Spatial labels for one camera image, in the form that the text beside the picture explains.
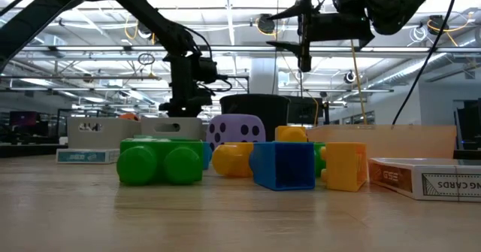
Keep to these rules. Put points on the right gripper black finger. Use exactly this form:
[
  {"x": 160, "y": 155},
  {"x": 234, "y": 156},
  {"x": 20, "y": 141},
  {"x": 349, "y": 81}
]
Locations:
[
  {"x": 300, "y": 11},
  {"x": 305, "y": 56}
]

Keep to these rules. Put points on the orange foam die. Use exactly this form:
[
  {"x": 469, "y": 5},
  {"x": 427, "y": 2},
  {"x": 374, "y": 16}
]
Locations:
[{"x": 129, "y": 116}]

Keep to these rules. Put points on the purple foam die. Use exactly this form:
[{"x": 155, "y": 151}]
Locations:
[{"x": 235, "y": 131}]

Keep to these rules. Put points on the light blue toy block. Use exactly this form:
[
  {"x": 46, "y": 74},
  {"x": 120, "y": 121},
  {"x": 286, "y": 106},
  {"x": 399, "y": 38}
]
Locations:
[{"x": 207, "y": 154}]

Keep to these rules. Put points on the small yellow toy brick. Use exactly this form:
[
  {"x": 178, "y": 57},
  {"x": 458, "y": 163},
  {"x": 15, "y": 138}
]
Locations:
[{"x": 291, "y": 134}]

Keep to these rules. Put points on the long yellow toy brick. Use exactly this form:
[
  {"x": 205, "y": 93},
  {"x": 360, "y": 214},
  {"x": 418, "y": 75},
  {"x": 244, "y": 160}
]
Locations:
[{"x": 345, "y": 165}]

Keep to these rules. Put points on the blue playing card box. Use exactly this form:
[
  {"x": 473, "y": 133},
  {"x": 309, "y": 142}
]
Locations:
[{"x": 86, "y": 156}]

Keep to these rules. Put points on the white grey playing card box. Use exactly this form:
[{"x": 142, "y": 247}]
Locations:
[{"x": 432, "y": 180}]

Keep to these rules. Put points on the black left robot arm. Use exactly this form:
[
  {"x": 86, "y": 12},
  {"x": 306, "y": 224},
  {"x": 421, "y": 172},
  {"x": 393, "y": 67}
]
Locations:
[{"x": 143, "y": 7}]

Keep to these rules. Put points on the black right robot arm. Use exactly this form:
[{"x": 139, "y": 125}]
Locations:
[{"x": 398, "y": 3}]

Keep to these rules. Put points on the black bucket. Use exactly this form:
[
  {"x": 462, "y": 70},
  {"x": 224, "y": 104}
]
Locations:
[{"x": 270, "y": 113}]

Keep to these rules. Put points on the large green toy brick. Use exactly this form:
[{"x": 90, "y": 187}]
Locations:
[{"x": 161, "y": 161}]

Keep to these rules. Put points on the yellow round-stud toy brick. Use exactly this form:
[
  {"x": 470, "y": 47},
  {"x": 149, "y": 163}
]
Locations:
[{"x": 233, "y": 160}]

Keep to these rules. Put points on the medium green toy brick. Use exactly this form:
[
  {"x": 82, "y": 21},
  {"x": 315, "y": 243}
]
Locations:
[{"x": 319, "y": 158}]

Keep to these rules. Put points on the blue hollow toy brick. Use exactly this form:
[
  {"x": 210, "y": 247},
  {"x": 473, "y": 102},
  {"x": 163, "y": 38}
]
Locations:
[{"x": 282, "y": 165}]

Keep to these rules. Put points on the orange translucent tray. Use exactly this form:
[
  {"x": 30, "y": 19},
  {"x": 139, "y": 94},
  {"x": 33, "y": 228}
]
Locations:
[{"x": 394, "y": 143}]

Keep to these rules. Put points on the dark computer monitor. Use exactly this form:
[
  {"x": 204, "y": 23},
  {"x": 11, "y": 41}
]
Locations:
[
  {"x": 22, "y": 118},
  {"x": 469, "y": 124}
]

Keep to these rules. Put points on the black background desk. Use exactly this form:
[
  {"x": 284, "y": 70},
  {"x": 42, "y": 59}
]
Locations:
[{"x": 22, "y": 150}]

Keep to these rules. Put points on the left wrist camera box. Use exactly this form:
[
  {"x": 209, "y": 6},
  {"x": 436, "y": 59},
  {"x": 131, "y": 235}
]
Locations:
[{"x": 208, "y": 71}]

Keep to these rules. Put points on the black camera stand frame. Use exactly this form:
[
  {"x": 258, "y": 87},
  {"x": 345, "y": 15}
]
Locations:
[{"x": 240, "y": 78}]

